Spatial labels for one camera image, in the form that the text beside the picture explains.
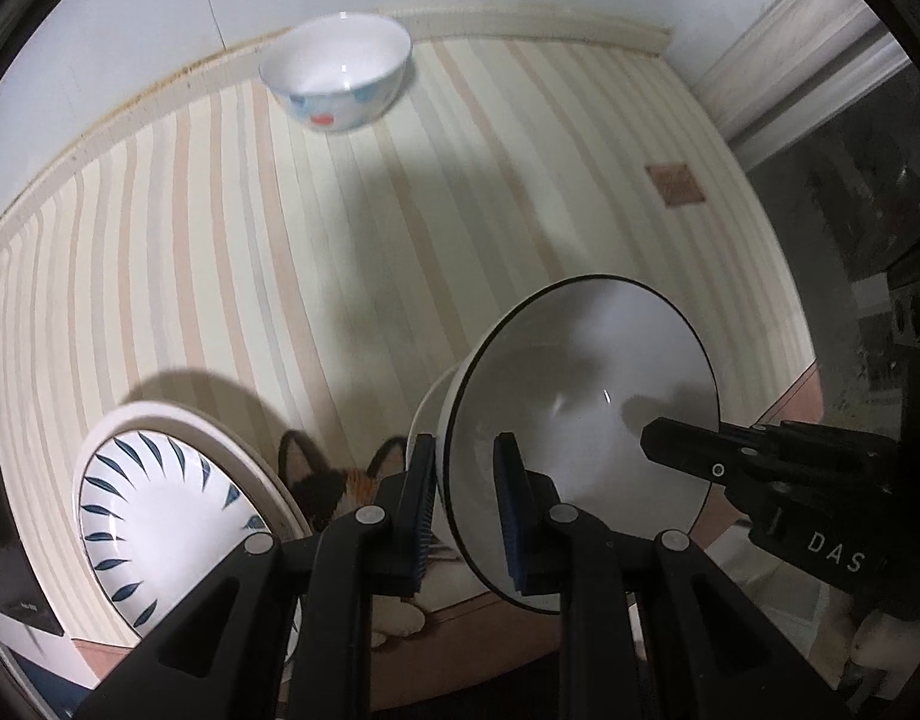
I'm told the white bowl with coloured print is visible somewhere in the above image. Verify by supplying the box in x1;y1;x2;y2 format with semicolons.
259;12;413;135

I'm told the white bowl dark rim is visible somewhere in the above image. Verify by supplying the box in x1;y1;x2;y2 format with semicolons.
443;274;720;614

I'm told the white door frame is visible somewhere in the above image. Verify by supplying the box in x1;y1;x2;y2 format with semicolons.
688;0;915;170

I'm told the plain white bowl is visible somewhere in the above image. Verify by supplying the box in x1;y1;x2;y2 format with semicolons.
404;362;477;565

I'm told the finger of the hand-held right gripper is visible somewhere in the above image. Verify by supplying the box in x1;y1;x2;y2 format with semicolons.
640;416;900;500

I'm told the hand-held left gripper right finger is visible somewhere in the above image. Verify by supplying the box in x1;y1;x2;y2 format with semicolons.
493;433;851;720

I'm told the large white grey-flower plate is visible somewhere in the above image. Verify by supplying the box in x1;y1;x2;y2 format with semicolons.
71;400;305;665

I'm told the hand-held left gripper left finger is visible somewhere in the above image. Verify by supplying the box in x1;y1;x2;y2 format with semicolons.
77;433;438;720

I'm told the dark glass door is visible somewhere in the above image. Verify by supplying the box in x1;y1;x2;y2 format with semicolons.
745;64;920;436

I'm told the blue striped white plate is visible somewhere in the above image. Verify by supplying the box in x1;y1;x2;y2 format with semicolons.
80;427;282;627

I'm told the black glass cooktop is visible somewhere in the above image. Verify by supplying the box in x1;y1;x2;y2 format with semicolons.
0;315;65;638

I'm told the striped cat printed mat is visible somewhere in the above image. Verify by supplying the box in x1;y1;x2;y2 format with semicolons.
0;36;819;695

